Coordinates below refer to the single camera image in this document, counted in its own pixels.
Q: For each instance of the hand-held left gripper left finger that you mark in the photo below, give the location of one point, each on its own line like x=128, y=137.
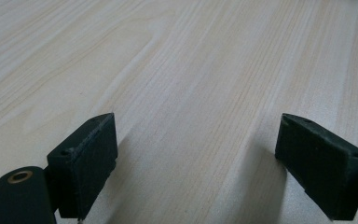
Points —
x=87, y=165

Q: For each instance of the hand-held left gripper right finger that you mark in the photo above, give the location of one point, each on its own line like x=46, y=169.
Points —
x=320, y=168

